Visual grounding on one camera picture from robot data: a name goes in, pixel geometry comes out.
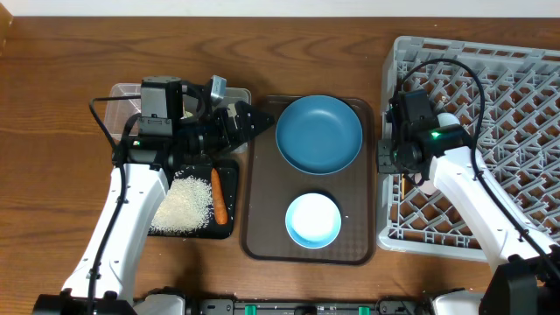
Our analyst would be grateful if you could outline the light blue cup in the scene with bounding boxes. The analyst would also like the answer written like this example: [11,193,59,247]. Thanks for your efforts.
[437,113,460,127]

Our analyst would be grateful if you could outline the dark blue plate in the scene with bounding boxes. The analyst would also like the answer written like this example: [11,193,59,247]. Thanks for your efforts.
[275,94,363,175]

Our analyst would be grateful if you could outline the light blue rice bowl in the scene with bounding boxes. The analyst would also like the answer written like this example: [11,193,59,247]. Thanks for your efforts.
[284,192,342,249]

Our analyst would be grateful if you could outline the white rice pile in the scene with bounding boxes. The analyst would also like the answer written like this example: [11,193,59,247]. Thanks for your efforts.
[150,176,213,235]

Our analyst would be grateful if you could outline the orange carrot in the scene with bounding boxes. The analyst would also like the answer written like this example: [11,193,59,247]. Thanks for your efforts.
[211,168,229,225]

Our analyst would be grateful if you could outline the clear plastic bin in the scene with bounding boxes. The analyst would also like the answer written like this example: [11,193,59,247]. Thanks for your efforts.
[104,83,251,156]

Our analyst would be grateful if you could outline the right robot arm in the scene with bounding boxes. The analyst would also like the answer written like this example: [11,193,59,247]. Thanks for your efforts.
[376,90,559,314]

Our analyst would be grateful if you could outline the grey dishwasher rack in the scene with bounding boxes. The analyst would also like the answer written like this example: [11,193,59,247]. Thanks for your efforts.
[376,36,559,261]

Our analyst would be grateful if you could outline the brown serving tray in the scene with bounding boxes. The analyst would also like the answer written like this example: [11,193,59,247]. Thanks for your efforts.
[241,98,375,265]

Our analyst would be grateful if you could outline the black plastic tray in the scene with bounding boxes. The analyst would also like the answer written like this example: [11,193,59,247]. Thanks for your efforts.
[148,159,239,240]

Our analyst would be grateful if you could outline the pink cup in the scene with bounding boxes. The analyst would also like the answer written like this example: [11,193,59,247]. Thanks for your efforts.
[419,180,438,195]

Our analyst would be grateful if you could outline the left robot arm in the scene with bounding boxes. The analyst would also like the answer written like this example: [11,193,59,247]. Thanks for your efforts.
[32,75,274,314]

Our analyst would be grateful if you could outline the wooden chopstick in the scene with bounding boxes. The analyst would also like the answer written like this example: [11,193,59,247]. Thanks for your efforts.
[400,175,406,200]

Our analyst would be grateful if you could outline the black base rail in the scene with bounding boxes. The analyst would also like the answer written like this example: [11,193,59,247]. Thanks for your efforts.
[135,286,482,315]

